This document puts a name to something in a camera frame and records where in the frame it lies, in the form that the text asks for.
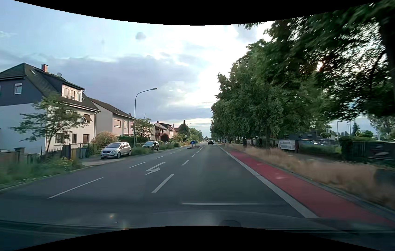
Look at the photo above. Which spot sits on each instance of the row of houses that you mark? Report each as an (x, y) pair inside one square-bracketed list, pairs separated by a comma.
[(164, 130)]

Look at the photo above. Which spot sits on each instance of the dark parked car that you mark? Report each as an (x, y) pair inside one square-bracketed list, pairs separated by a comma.
[(151, 145)]

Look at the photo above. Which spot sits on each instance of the grey asphalt road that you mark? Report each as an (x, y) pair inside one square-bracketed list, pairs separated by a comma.
[(197, 181)]

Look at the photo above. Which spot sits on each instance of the road markings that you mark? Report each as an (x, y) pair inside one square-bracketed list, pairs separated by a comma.
[(162, 183)]

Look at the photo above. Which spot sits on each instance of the grey house with dark roof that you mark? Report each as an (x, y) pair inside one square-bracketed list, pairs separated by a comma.
[(113, 122)]

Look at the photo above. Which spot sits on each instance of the silver parked car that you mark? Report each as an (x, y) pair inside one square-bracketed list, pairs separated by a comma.
[(116, 150)]

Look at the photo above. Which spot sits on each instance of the row of trees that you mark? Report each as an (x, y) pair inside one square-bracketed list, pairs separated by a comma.
[(281, 90)]

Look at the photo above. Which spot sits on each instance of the white banner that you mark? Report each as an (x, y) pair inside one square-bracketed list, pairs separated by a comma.
[(287, 145)]

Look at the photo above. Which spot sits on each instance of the pink flowering bush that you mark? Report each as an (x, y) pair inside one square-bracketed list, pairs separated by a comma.
[(105, 138)]

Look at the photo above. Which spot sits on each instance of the car's own bonnet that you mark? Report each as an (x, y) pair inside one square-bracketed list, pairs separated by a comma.
[(197, 226)]

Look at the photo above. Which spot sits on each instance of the grey pavement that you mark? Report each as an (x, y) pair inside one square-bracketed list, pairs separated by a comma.
[(101, 161)]

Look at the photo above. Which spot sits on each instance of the red cycle path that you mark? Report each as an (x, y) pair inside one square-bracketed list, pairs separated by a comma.
[(298, 190)]

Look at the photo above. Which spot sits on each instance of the green hedge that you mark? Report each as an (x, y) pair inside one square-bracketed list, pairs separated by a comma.
[(317, 149)]

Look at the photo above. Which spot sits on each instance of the dark railing fence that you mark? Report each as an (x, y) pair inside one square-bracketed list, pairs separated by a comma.
[(75, 150)]

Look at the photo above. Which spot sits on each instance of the small leafy tree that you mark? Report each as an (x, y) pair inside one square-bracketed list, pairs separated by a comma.
[(52, 120)]

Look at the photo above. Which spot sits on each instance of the dry grass verge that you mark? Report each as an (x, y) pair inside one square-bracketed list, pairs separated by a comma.
[(340, 174)]

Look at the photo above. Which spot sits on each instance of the dark metal fence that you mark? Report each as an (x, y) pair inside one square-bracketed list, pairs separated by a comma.
[(375, 150)]

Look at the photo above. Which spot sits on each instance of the white house with dark roof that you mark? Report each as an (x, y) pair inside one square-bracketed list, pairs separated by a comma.
[(16, 115)]

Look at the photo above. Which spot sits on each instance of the overgrown green verge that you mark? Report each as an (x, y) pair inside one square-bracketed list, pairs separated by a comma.
[(19, 172)]

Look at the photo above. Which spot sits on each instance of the grey lamp post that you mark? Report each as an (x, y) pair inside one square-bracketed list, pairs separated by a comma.
[(135, 118)]

